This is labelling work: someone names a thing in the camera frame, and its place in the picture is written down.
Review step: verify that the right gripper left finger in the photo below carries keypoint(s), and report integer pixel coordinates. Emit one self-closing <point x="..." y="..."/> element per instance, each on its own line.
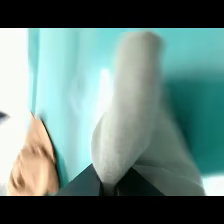
<point x="85" y="185"/>

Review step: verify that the brown T-shirt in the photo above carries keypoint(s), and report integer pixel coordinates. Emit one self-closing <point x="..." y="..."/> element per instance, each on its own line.
<point x="133" y="116"/>

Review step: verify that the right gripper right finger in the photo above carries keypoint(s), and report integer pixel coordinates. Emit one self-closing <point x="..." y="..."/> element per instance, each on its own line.
<point x="136" y="185"/>

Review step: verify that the orange garment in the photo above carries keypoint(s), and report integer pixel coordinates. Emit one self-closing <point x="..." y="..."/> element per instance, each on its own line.
<point x="33" y="163"/>

